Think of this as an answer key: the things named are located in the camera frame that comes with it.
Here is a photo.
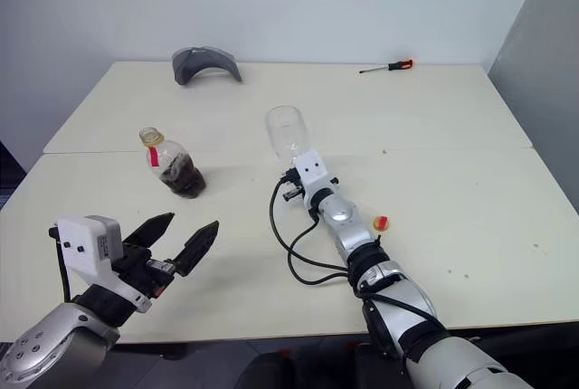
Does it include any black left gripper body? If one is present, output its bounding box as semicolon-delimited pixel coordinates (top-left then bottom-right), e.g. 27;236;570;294
110;240;181;300

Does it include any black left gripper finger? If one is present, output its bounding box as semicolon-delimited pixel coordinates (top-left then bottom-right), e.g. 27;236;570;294
174;220;221;278
122;212;176;251

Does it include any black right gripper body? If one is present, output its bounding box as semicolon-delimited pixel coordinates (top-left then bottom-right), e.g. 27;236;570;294
279;166;305;203

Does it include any clear plastic bottle red tape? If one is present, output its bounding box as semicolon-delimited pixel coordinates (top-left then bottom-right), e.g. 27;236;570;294
138;127;208;201

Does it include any grey curved plastic part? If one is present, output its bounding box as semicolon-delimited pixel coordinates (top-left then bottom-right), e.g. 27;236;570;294
171;45;243;88

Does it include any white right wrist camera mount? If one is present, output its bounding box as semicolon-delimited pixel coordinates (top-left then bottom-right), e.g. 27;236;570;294
290;149;340;210

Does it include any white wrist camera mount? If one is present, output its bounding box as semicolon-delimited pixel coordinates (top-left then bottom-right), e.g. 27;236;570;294
290;149;340;210
48;214;154;314

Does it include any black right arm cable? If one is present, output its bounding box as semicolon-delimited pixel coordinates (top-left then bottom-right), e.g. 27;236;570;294
269;178;363;287

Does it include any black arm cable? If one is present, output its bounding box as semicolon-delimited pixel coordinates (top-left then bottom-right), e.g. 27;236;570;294
269;178;363;287
47;224;74;304

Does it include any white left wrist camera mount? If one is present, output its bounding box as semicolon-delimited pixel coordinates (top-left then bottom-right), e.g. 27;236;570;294
48;214;154;314

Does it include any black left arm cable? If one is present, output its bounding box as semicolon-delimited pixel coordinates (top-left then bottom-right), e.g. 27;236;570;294
47;224;74;304

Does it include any orange black handled screwdriver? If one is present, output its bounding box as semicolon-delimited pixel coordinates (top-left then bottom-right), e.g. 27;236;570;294
358;58;415;75

